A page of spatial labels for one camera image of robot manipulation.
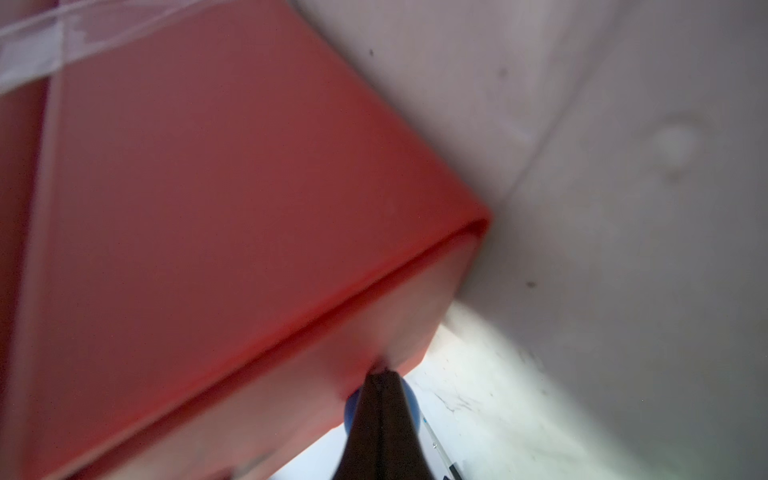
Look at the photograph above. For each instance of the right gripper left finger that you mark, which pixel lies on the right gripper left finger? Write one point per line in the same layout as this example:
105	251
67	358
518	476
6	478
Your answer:
362	422

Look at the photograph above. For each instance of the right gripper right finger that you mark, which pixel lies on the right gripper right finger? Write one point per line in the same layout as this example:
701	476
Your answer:
401	454

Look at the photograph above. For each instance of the red top drawer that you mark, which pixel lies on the red top drawer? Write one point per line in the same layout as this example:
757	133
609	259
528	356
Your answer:
269	411

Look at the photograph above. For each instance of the red drawer cabinet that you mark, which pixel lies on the red drawer cabinet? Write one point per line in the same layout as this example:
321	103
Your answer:
211	177

